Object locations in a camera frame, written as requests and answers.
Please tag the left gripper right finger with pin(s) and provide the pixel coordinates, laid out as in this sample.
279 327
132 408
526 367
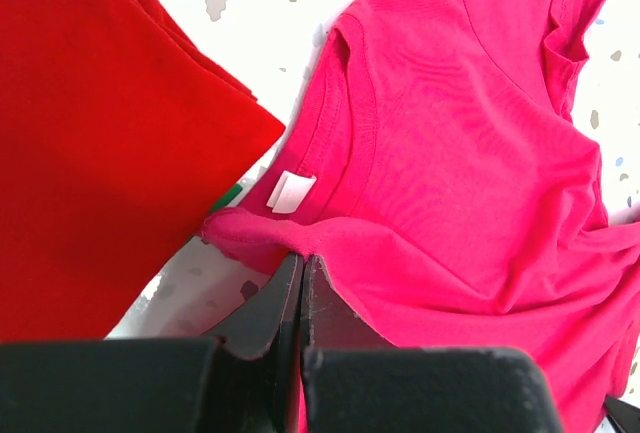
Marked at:
356 381

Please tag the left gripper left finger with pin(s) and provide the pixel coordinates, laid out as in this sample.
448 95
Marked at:
240 376

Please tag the pink t shirt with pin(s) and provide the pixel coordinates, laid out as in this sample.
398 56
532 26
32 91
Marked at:
435 170

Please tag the green folded t shirt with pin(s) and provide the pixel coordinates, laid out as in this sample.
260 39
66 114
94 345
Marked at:
229 199

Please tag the red folded t shirt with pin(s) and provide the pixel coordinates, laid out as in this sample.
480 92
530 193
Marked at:
117 138

